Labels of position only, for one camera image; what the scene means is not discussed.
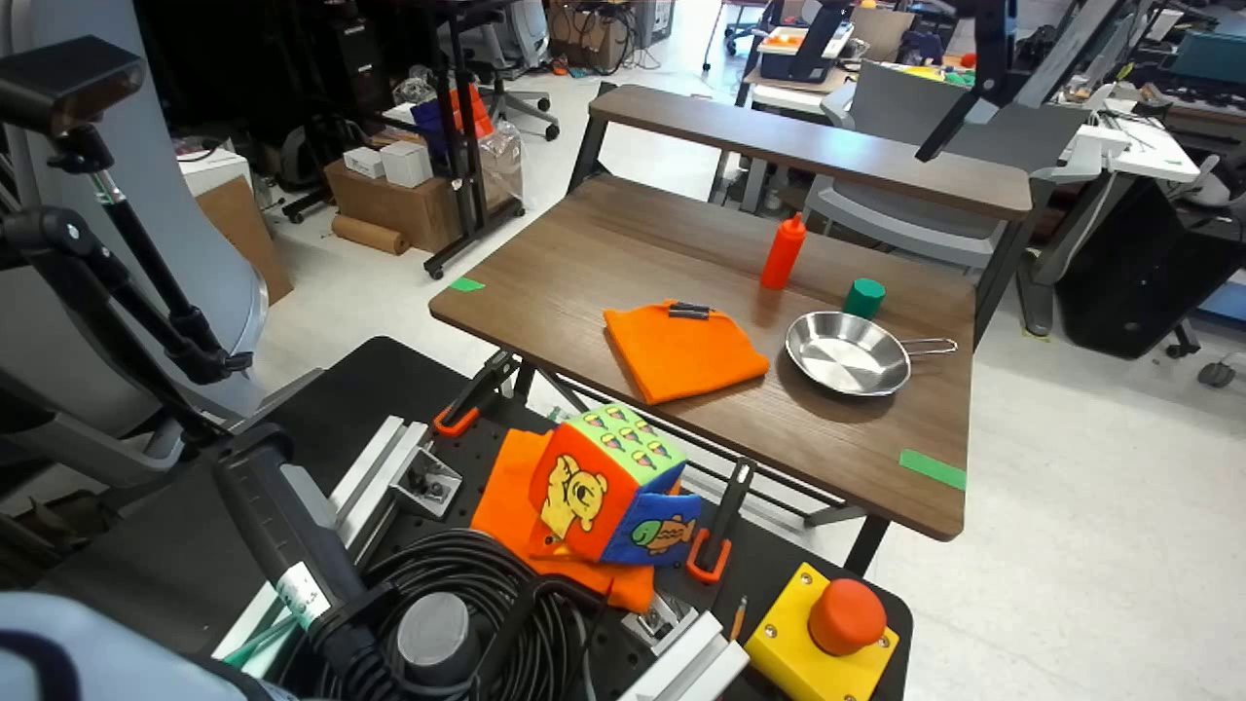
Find silver pan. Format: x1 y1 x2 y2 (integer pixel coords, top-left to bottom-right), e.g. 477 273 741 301
777 306 967 405

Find folded orange cloth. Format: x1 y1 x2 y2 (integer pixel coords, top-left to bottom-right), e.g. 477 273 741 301
599 301 773 409

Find wooden two-tier desk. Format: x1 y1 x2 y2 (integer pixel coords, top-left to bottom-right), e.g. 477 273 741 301
424 81 1041 580

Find colourful plush cube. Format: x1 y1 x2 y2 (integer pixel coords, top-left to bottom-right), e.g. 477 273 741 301
524 403 712 571

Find orange black bar clamp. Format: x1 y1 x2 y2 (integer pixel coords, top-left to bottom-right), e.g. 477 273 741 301
682 460 759 592
427 347 523 444

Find orange squeeze bottle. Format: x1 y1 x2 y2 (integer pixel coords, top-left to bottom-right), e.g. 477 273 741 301
756 212 808 295

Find crumpled orange cloth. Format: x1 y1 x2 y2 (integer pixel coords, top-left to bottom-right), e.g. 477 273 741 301
468 423 662 617

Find black platform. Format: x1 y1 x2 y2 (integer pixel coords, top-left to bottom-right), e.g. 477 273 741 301
36 330 916 701

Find black floor stand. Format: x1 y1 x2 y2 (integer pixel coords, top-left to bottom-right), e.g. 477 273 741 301
420 0 530 284

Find large cardboard box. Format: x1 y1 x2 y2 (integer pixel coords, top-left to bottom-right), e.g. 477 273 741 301
323 126 524 253

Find cardboard tube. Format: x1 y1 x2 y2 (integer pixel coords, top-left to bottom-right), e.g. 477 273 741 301
325 212 414 260

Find white boxes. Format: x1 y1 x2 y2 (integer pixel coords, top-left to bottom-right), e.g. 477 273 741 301
340 132 436 194

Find grey chair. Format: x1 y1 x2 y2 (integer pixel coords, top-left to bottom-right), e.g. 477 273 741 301
800 60 1098 280

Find long green tape strip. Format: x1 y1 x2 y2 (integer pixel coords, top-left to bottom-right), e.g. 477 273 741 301
895 448 968 496

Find yellow box red button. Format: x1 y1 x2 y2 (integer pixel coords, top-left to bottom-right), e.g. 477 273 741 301
745 556 902 701

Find small cardboard box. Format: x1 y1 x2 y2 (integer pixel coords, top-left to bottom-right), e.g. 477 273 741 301
189 171 297 306

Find grey curved panel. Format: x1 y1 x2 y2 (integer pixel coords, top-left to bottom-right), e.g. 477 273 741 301
0 0 273 441

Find black bag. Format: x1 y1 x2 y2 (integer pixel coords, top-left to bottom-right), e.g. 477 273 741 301
1053 177 1246 361

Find metal bracket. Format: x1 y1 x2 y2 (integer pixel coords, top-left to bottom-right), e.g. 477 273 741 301
388 444 468 523

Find aluminium rail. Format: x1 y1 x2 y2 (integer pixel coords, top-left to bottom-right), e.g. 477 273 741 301
620 602 756 701
211 414 430 667

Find black cable coil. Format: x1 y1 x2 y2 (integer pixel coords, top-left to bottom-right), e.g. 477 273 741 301
302 523 602 701

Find black camera stand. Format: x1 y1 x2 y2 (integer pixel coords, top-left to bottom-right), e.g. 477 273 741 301
0 130 258 392

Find black camera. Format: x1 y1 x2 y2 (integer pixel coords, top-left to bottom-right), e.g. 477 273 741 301
0 30 146 139

